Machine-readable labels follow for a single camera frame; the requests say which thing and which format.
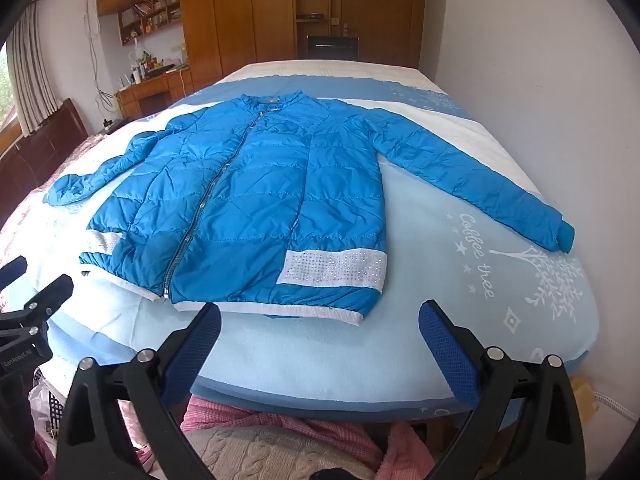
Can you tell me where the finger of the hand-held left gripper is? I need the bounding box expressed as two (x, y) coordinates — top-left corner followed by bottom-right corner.
(0, 255), (28, 286)
(0, 274), (74, 332)

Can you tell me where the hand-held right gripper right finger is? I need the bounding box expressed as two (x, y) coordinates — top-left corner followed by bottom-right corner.
(417, 300), (587, 480)

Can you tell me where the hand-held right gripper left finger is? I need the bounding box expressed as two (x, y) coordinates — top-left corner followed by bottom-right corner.
(55, 302), (222, 480)

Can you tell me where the blue puffer jacket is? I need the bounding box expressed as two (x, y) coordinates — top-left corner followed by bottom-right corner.
(42, 91), (576, 328)

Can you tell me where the white plastic bag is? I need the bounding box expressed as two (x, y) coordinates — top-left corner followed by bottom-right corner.
(27, 367), (68, 441)

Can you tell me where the person's pink checked clothing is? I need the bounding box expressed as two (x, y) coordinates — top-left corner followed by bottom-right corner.
(117, 395), (436, 480)

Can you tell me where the blue and white blanket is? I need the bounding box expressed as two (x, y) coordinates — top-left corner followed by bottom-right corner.
(0, 60), (601, 423)

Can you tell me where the person's beige knitted sweater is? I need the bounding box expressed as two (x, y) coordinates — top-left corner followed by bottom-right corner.
(187, 425), (381, 480)

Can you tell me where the dark wooden headboard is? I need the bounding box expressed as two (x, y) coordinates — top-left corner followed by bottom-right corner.
(0, 99), (91, 226)

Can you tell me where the window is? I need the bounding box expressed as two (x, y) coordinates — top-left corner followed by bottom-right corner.
(0, 50), (21, 161)

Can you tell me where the striped curtain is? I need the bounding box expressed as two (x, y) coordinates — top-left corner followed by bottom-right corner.
(6, 0), (63, 136)

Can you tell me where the wooden desk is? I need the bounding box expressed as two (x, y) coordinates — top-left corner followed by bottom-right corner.
(116, 64), (193, 120)

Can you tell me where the wooden wardrobe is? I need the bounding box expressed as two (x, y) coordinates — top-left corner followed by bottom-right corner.
(96, 0), (333, 92)

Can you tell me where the wooden door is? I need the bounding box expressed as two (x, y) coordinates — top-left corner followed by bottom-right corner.
(340, 0), (426, 68)

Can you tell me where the white braided cord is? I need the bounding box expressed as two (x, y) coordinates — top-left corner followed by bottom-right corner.
(592, 392), (633, 423)

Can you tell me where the hanging black cable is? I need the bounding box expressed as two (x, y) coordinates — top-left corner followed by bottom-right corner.
(82, 0), (123, 121)

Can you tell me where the wall bookshelf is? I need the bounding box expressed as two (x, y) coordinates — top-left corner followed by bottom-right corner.
(117, 0), (182, 47)

